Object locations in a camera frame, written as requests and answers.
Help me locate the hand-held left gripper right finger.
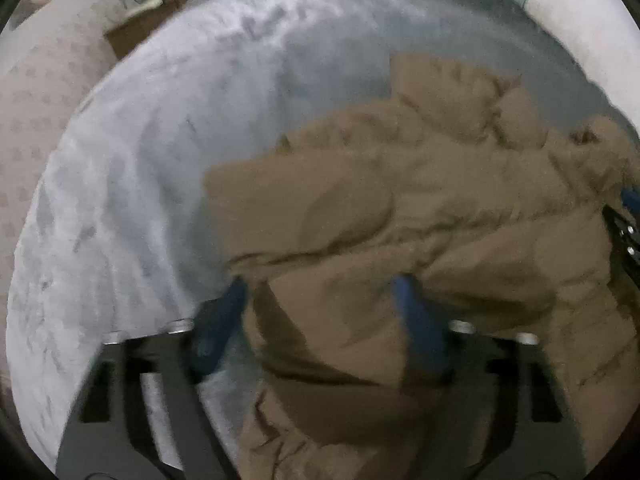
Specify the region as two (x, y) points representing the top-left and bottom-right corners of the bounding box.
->
(390, 274), (588, 480)

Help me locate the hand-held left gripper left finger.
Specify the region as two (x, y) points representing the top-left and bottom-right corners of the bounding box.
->
(55, 275), (251, 480)

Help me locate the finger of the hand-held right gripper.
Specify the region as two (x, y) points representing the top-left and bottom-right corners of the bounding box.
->
(602, 185), (640, 281)

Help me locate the brown puffer jacket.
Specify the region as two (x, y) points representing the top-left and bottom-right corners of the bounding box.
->
(202, 52), (640, 480)

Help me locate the grey plush blanket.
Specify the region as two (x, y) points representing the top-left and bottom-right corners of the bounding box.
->
(5, 0), (640, 476)

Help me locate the dark wooden nightstand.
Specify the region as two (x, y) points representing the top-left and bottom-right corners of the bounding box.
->
(104, 0), (208, 61)

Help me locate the grey cats wall sticker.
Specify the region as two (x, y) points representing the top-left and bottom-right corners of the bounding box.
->
(10, 0), (55, 27)

